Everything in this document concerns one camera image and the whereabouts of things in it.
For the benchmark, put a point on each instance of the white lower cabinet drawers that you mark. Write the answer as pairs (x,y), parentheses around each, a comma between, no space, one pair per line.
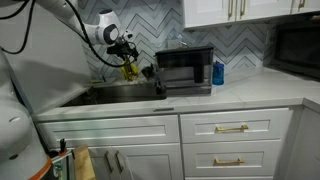
(178,146)

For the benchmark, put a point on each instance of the white upper cabinets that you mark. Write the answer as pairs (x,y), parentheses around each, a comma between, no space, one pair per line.
(201,13)

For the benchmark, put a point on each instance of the yellow dish brush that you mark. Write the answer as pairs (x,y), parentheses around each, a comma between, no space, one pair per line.
(129,71)

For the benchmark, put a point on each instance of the blue bottle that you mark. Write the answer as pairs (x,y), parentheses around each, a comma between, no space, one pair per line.
(218,73)

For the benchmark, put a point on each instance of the wooden cutting board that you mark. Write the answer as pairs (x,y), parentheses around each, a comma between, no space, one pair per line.
(82,164)

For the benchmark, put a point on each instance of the lower gold drawer handle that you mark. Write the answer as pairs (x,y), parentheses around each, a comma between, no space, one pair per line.
(227,163)

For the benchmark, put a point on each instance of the upper gold drawer handle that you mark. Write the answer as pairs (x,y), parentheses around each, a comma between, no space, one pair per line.
(241,128)

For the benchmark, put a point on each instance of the gold drawer handle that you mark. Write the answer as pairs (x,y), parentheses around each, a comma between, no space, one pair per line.
(241,128)
(227,163)

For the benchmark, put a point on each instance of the black microwave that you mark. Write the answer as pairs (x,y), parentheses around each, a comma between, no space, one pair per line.
(297,48)

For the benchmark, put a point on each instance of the black water filter dispenser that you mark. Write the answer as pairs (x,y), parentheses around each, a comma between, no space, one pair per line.
(186,71)

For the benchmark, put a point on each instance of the stainless steel sink basin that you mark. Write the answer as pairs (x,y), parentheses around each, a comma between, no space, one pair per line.
(119,94)

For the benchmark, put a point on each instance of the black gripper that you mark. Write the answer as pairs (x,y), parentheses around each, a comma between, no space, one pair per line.
(122,48)

